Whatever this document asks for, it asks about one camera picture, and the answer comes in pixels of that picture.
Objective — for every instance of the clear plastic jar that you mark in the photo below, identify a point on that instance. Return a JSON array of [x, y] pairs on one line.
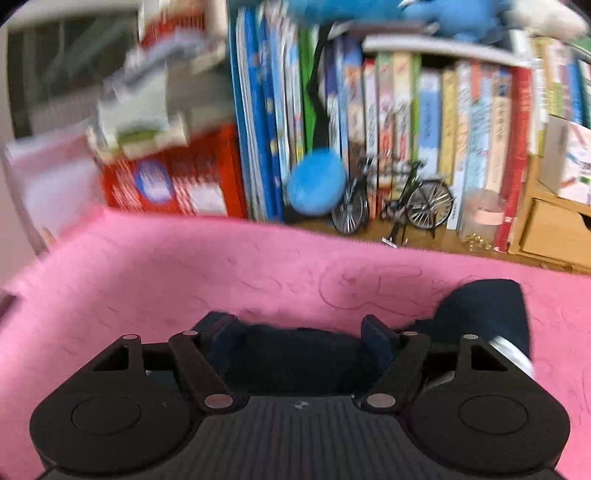
[[482, 217]]

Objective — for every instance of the white window frame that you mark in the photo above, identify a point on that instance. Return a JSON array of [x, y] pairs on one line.
[[69, 16]]

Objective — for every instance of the white shelf board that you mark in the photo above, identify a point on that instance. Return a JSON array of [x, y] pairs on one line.
[[438, 46]]

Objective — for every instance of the wooden drawer organizer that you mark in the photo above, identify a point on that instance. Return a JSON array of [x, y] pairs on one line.
[[549, 230]]

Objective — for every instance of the large red plastic crate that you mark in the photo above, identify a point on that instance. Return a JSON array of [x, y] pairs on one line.
[[194, 170]]

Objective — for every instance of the white paper sheet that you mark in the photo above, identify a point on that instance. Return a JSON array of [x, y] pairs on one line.
[[51, 184]]

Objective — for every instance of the pink bunny print blanket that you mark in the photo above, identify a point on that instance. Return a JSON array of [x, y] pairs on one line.
[[184, 277]]

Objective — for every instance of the dark red board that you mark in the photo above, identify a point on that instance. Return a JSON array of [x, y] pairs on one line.
[[7, 304]]

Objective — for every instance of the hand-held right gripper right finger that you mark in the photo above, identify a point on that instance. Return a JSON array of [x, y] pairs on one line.
[[376, 339]]

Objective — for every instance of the row of colourful paperback books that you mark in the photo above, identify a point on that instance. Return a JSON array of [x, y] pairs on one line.
[[438, 115]]

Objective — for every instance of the round blue plush ball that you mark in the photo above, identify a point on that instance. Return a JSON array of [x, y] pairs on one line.
[[316, 182]]

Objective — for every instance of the small blue plush toy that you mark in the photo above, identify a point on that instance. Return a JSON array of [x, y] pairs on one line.
[[452, 18]]

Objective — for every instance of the pink white bunny plush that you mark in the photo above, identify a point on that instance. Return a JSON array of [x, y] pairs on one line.
[[545, 18]]

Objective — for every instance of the row of tall blue books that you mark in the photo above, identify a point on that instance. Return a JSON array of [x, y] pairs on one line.
[[258, 115]]

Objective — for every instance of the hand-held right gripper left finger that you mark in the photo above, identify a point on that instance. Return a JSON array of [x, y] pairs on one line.
[[224, 337]]

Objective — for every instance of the black miniature bicycle model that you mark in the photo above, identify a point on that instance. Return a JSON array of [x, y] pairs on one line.
[[351, 210]]

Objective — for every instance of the white box with colourful print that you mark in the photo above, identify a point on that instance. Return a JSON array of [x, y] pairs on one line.
[[572, 161]]

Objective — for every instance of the stack of papers and booklets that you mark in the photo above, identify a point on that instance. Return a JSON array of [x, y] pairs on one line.
[[138, 106]]

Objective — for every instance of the navy white striped jacket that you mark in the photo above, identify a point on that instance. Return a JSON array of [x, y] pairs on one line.
[[485, 309]]

